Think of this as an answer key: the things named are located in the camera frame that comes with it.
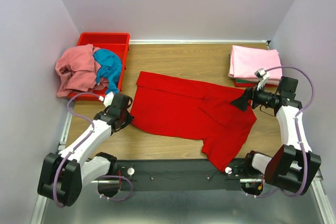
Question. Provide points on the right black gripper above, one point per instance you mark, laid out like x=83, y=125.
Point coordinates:
x=252, y=98

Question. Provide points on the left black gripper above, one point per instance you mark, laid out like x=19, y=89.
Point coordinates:
x=126, y=120

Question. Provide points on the red t shirt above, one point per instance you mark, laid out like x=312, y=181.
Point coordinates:
x=194, y=110

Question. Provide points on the dusty pink t shirt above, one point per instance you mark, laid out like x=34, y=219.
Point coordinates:
x=78, y=70

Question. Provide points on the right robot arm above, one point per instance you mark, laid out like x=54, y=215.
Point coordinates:
x=288, y=140

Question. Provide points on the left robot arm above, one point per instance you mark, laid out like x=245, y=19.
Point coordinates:
x=64, y=174

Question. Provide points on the folded red shirt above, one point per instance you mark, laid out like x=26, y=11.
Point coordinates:
x=270, y=83

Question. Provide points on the folded green shirt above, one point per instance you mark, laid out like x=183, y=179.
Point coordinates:
x=241, y=81

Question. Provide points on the folded light pink shirt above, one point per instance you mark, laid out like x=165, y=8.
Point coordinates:
x=245, y=61

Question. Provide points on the blue t shirt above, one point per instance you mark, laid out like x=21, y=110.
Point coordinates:
x=110, y=69

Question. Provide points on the red plastic bin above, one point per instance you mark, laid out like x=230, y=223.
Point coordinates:
x=117, y=43

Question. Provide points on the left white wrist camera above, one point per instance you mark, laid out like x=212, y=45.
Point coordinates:
x=107, y=99

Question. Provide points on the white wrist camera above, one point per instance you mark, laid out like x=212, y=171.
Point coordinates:
x=107, y=99
x=263, y=77

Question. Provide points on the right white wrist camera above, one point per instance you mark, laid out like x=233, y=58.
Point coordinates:
x=263, y=77

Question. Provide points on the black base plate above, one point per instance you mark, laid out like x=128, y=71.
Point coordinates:
x=185, y=174

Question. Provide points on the aluminium frame rail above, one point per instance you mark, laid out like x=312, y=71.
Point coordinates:
x=114, y=191

